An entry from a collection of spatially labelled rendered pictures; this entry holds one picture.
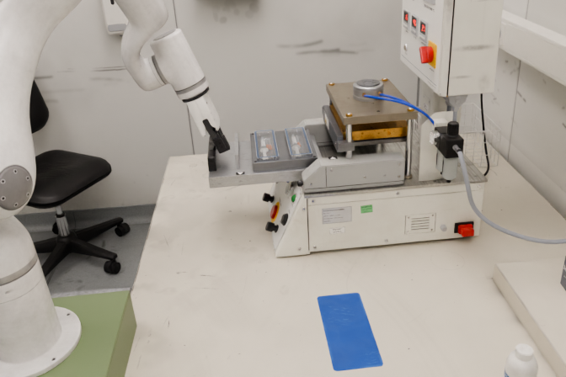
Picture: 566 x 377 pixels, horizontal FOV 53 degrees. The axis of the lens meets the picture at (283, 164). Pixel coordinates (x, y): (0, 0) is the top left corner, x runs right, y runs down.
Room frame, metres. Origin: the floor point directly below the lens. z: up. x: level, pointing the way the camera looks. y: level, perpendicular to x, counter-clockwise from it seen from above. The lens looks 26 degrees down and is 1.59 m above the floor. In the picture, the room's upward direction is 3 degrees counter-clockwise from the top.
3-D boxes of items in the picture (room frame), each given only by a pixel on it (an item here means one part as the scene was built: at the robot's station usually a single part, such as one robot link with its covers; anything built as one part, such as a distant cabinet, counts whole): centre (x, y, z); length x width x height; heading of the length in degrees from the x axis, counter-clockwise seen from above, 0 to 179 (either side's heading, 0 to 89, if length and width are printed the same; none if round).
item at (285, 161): (1.38, 0.00, 0.98); 0.20 x 0.17 x 0.03; 3
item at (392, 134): (1.38, -0.23, 1.07); 0.22 x 0.17 x 0.10; 3
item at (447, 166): (1.18, -0.37, 1.05); 0.15 x 0.05 x 0.15; 3
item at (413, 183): (1.39, -0.27, 0.93); 0.46 x 0.35 x 0.01; 93
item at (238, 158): (1.37, 0.05, 0.97); 0.30 x 0.22 x 0.08; 93
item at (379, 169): (1.25, -0.16, 0.96); 0.26 x 0.05 x 0.07; 93
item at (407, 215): (1.37, -0.23, 0.84); 0.53 x 0.37 x 0.17; 93
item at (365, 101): (1.37, -0.26, 1.08); 0.31 x 0.24 x 0.13; 3
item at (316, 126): (1.52, -0.15, 0.96); 0.25 x 0.05 x 0.07; 93
